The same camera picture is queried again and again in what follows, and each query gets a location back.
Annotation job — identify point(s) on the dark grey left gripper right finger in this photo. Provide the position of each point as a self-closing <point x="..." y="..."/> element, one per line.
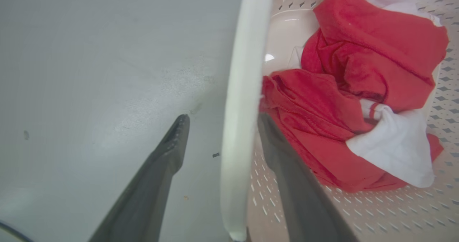
<point x="301" y="195"/>

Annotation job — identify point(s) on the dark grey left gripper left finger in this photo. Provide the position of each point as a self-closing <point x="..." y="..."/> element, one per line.
<point x="143" y="195"/>

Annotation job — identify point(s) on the white perforated plastic laundry basket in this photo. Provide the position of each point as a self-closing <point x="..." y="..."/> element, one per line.
<point x="242" y="127"/>

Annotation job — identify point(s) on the red and white garment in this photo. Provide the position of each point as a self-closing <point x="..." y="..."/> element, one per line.
<point x="358" y="91"/>

